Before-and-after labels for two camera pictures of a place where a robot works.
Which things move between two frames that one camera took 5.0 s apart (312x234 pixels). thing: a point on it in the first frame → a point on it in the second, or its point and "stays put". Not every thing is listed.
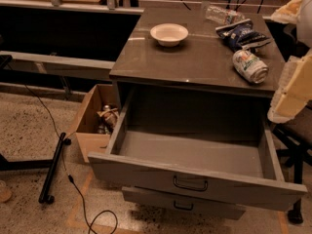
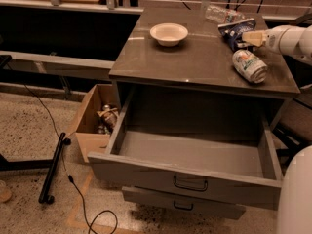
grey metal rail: [59, 65] stays put
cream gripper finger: [294, 90] → [256, 38]
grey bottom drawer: [182, 203] stays put
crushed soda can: [250, 65] stays put
